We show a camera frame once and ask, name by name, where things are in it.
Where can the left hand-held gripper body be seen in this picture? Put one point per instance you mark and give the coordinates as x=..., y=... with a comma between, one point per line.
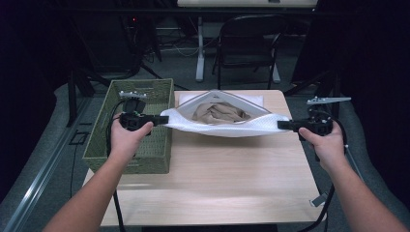
x=133, y=121

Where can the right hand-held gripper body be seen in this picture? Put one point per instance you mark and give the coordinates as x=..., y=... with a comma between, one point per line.
x=319, y=125

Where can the green woven basket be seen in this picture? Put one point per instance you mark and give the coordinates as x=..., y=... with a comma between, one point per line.
x=154, y=151

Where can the beige garment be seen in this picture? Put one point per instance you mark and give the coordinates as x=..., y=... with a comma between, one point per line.
x=219, y=113

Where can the white mesh laundry bag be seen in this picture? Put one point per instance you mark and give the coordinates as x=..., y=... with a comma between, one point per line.
x=225, y=129

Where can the person's left hand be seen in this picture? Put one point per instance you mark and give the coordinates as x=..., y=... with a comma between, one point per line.
x=124, y=141

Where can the person's right hand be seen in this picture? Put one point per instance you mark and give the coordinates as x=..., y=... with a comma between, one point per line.
x=328, y=148

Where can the black metal stand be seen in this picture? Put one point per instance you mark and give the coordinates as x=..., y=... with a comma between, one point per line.
x=71, y=96
x=336, y=87

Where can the black floor socket plate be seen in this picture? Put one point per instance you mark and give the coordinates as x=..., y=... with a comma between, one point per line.
x=79, y=138

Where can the white background desk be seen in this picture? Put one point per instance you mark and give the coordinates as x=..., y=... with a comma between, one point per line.
x=200, y=64

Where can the grey tape piece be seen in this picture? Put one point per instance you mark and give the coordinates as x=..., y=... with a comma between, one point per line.
x=319, y=200

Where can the black folding chair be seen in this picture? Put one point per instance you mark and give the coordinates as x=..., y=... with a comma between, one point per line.
x=245, y=42

